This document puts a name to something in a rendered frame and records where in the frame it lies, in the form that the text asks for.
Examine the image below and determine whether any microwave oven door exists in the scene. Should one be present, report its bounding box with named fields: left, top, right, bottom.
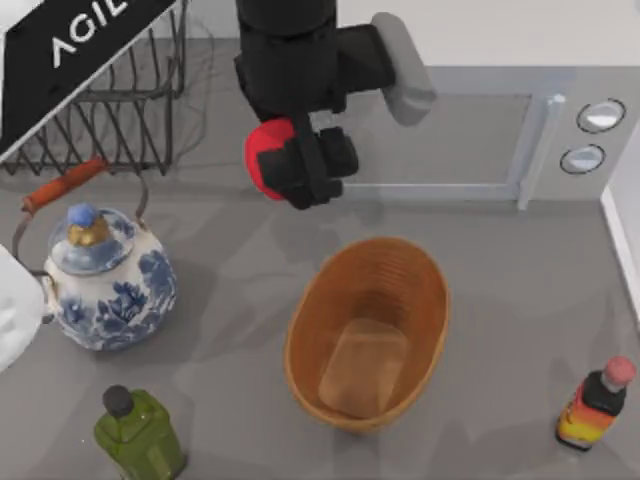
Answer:
left=340, top=91, right=532, bottom=202

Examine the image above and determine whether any pale microwave oven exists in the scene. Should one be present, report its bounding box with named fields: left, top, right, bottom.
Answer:
left=339, top=64, right=640, bottom=212

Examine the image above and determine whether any microwave door handle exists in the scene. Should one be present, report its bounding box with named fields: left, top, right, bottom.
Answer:
left=516, top=93, right=567, bottom=212

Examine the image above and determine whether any round microwave knob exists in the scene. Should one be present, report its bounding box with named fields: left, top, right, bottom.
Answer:
left=576, top=97, right=628, bottom=134
left=559, top=143, right=608, bottom=176

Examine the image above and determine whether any blue and white teapot lid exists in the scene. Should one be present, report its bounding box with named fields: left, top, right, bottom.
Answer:
left=48, top=202, right=137, bottom=277

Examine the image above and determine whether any brown woven basket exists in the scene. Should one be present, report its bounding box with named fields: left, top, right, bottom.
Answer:
left=283, top=236, right=452, bottom=436

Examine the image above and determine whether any red apple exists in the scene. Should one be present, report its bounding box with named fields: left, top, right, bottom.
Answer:
left=243, top=116, right=301, bottom=202

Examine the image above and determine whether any black bottle with pink cap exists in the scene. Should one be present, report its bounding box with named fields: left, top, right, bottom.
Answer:
left=554, top=355, right=638, bottom=454

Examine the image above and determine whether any green bottle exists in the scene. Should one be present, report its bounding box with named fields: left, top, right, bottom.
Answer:
left=93, top=384, right=190, bottom=480

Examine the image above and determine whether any dark wire rack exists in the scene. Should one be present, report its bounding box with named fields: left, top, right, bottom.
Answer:
left=0, top=0, right=190, bottom=177

